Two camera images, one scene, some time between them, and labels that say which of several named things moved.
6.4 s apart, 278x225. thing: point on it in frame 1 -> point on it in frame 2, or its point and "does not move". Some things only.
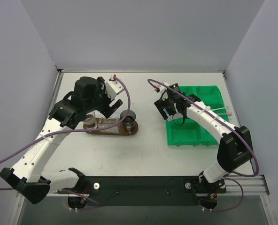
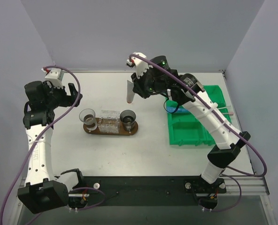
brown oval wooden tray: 121,131 does not move
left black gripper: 107,108 -> 65,96
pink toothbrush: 228,114 does not move
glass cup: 128,121 does not move
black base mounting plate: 145,191 does not move
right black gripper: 161,108 -> 137,86
